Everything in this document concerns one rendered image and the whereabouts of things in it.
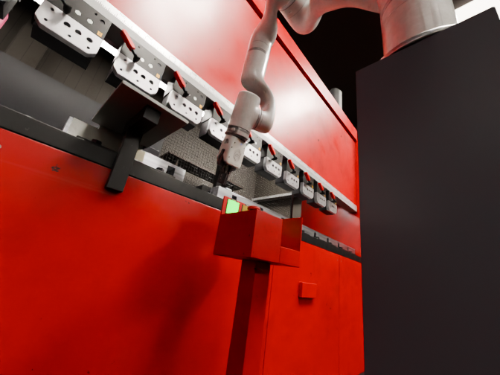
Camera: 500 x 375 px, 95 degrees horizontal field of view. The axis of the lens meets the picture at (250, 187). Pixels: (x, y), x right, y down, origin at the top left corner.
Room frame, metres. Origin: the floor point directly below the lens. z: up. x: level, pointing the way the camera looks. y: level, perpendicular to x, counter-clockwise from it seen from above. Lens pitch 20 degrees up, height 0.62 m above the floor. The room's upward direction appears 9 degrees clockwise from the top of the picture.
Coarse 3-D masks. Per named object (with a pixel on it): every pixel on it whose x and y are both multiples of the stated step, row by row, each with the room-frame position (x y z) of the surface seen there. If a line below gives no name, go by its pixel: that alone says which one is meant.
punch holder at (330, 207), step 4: (328, 192) 1.72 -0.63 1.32; (328, 196) 1.72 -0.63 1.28; (328, 200) 1.71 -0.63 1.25; (332, 200) 1.76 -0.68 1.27; (328, 204) 1.71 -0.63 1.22; (332, 204) 1.75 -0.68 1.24; (320, 208) 1.77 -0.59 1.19; (324, 208) 1.74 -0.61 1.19; (328, 208) 1.72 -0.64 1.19; (332, 208) 1.76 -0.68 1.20; (336, 208) 1.82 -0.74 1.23; (324, 212) 1.80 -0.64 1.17; (328, 212) 1.79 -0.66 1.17; (332, 212) 1.77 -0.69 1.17; (336, 212) 1.82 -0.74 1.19
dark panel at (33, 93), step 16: (0, 64) 0.76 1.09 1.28; (16, 64) 0.79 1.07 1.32; (0, 80) 0.78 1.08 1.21; (16, 80) 0.81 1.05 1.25; (32, 80) 0.84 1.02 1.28; (48, 80) 0.87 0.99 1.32; (0, 96) 0.80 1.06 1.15; (16, 96) 0.83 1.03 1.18; (32, 96) 0.85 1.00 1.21; (48, 96) 0.89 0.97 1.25; (64, 96) 0.92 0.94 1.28; (80, 96) 0.96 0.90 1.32; (32, 112) 0.87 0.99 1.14; (48, 112) 0.90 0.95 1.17; (64, 112) 0.94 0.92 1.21; (80, 112) 0.98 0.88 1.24; (96, 112) 1.01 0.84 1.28; (160, 144) 1.27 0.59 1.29
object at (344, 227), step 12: (336, 204) 2.32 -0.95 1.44; (312, 216) 2.52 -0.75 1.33; (324, 216) 2.41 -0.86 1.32; (336, 216) 2.32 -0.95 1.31; (348, 216) 2.23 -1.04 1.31; (312, 228) 2.51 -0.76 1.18; (324, 228) 2.41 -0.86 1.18; (336, 228) 2.32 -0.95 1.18; (348, 228) 2.23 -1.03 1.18; (348, 240) 2.24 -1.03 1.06; (360, 240) 2.16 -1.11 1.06; (360, 252) 2.16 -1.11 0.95
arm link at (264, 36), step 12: (276, 0) 0.51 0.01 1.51; (288, 0) 0.51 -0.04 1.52; (264, 12) 0.58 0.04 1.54; (276, 12) 0.55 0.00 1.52; (264, 24) 0.60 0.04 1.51; (276, 24) 0.60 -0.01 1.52; (252, 36) 0.64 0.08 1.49; (264, 36) 0.63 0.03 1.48; (276, 36) 0.65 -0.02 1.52; (264, 48) 0.63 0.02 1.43
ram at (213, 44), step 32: (128, 0) 0.56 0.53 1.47; (160, 0) 0.62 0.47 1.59; (192, 0) 0.70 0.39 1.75; (224, 0) 0.81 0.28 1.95; (128, 32) 0.59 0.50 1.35; (160, 32) 0.65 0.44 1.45; (192, 32) 0.73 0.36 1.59; (224, 32) 0.84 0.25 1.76; (192, 64) 0.76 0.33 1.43; (224, 64) 0.87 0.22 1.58; (288, 64) 1.23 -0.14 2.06; (224, 96) 0.90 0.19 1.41; (288, 96) 1.26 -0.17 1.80; (288, 128) 1.28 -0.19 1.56; (320, 128) 1.59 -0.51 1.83; (320, 160) 1.60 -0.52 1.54; (352, 160) 2.10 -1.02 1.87; (352, 192) 2.09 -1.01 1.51
